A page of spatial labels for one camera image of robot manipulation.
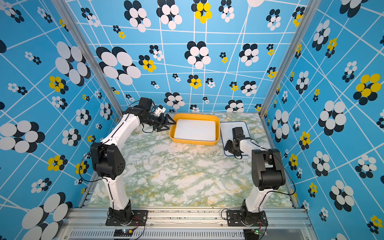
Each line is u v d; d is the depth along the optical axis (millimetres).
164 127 842
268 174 483
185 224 725
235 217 736
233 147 745
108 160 506
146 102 739
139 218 726
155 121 773
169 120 805
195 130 1056
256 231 706
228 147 889
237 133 788
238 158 788
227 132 1054
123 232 723
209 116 1165
